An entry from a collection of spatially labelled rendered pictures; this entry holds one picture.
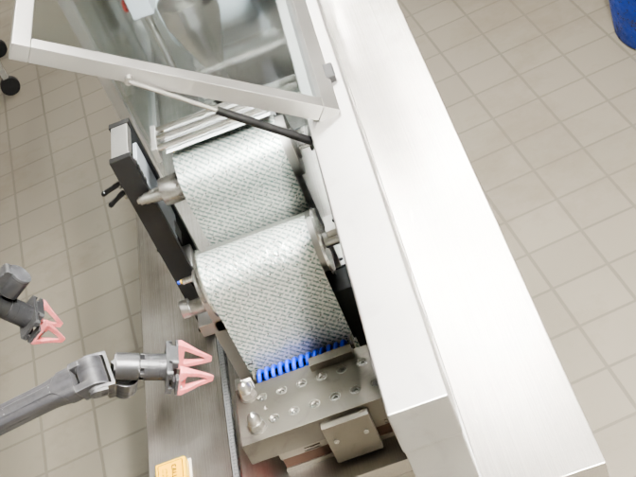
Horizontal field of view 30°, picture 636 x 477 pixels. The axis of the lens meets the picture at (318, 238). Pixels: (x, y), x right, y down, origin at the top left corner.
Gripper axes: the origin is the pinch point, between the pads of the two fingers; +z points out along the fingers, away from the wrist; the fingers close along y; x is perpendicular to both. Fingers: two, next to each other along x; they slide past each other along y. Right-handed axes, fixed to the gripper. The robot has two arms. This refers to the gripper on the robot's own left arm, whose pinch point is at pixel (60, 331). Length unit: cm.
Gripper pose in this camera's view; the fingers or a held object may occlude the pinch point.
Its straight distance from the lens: 291.9
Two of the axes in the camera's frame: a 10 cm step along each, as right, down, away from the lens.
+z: 7.3, 4.2, 5.4
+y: -2.6, -5.6, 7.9
